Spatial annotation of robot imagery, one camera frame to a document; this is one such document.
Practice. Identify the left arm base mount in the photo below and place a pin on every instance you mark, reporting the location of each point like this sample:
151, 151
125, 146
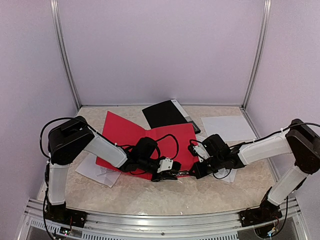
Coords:
66, 216

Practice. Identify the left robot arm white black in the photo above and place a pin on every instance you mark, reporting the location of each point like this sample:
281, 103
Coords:
67, 140

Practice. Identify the metal folder clip bottom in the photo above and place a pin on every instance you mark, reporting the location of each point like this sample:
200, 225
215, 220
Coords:
179, 174

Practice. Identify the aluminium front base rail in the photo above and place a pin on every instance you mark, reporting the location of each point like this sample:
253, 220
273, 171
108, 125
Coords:
111, 226

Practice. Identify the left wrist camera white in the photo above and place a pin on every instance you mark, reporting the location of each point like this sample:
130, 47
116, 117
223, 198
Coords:
165, 164

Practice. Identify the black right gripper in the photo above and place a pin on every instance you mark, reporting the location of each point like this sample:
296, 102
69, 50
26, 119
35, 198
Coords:
200, 173

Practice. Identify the aluminium frame post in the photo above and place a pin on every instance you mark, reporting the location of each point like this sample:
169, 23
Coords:
258, 53
54, 5

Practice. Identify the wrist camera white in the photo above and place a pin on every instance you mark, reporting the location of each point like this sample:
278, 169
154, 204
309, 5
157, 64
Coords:
197, 149
165, 164

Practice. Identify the red clip file folder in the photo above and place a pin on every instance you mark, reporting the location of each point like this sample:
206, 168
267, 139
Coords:
124, 132

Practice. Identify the aluminium frame post right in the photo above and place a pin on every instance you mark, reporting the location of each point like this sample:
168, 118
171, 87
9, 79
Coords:
258, 53

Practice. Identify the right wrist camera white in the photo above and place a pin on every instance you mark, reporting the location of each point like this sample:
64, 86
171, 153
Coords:
197, 149

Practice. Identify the printed paper sheet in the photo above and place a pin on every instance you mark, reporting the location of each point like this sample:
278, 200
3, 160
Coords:
227, 175
106, 172

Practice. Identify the black clip file folder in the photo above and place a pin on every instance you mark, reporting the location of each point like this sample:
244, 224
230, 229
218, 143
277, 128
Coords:
168, 113

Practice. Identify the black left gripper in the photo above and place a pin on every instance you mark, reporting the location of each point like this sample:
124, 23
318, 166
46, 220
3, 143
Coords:
163, 176

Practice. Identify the blank white paper sheet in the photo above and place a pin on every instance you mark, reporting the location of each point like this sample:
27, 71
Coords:
229, 128

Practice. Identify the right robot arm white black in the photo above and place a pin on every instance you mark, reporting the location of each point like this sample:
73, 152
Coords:
298, 141

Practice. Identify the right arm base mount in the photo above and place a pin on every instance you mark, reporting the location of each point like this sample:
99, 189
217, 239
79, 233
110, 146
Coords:
259, 215

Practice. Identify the blank paper sheet left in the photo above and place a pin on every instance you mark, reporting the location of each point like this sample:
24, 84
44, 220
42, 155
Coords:
87, 168

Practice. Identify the aluminium frame post left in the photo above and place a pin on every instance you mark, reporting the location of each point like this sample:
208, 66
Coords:
54, 5

